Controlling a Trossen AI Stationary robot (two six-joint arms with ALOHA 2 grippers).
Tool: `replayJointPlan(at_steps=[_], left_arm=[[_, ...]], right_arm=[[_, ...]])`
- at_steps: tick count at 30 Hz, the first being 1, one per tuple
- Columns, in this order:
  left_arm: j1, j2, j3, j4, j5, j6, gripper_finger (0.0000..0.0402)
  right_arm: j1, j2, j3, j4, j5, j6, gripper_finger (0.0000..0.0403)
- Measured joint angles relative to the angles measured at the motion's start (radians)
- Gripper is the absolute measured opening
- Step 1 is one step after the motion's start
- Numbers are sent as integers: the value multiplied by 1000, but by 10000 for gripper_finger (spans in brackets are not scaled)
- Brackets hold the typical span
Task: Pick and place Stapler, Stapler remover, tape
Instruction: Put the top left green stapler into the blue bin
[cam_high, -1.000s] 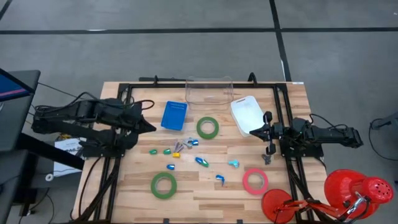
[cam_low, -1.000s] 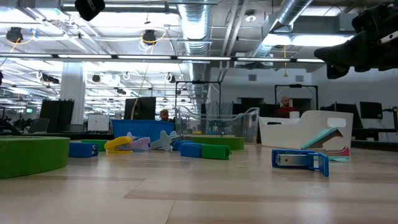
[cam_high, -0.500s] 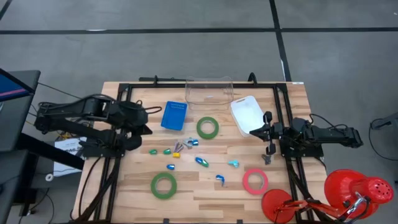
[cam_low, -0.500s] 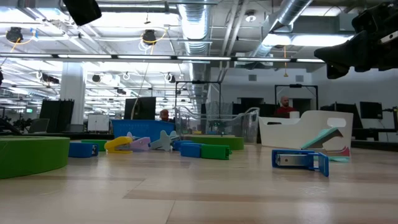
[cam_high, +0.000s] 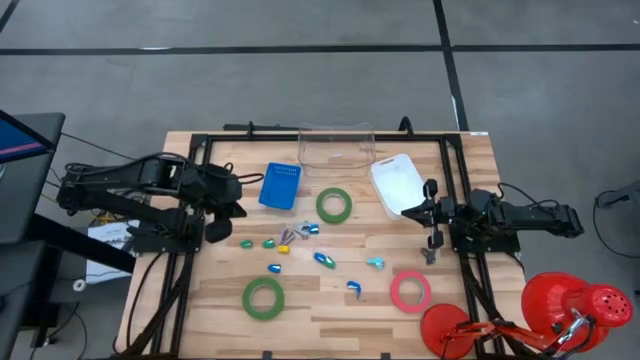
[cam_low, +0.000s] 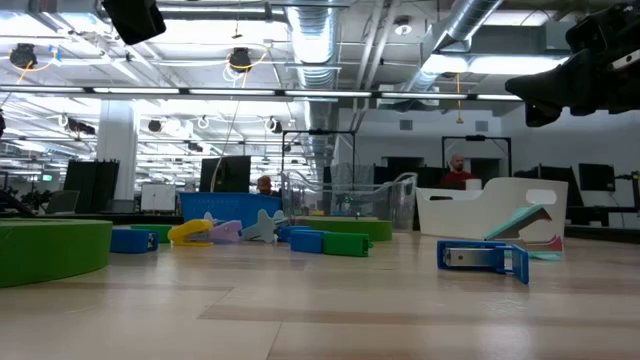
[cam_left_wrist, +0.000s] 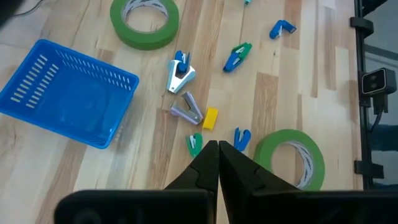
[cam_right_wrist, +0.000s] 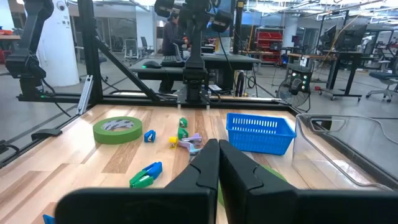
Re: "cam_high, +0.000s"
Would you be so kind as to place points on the green masking tape roll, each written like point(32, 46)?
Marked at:
point(333, 220)
point(263, 316)

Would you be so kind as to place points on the blue slotted plastic basket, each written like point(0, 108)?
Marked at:
point(280, 187)

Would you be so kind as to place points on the black metal table frame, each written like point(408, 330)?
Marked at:
point(325, 137)

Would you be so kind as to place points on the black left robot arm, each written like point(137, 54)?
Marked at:
point(125, 175)

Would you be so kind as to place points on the teal staple remover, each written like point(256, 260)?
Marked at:
point(376, 262)

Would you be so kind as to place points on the pink masking tape roll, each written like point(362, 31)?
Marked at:
point(410, 309)

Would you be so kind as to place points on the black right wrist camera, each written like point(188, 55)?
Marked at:
point(481, 201)

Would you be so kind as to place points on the clear plastic bin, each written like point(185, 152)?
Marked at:
point(337, 160)

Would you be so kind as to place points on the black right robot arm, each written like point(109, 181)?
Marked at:
point(530, 215)

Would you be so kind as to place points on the white plastic bin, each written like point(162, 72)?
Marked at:
point(397, 185)

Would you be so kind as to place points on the red desk lamp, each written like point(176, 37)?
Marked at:
point(550, 300)

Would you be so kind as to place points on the yellow mini stapler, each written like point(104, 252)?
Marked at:
point(283, 249)

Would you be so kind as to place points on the small white tape roll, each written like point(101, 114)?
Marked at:
point(74, 285)

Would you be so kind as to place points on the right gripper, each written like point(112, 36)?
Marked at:
point(447, 210)

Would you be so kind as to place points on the green mini stapler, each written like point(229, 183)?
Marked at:
point(268, 243)
point(330, 262)
point(245, 244)

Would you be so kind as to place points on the purple staple remover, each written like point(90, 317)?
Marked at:
point(286, 235)

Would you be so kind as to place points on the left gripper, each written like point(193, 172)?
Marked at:
point(220, 190)

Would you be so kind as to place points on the small black table clamp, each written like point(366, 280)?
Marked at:
point(267, 355)
point(385, 356)

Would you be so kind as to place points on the dark grey staple remover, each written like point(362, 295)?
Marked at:
point(428, 256)

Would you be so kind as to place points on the computer monitor blue screen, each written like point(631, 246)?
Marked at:
point(17, 140)

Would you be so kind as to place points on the grey-blue toy plane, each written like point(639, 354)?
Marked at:
point(302, 230)

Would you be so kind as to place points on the white printed paper box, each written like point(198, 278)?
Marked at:
point(107, 260)

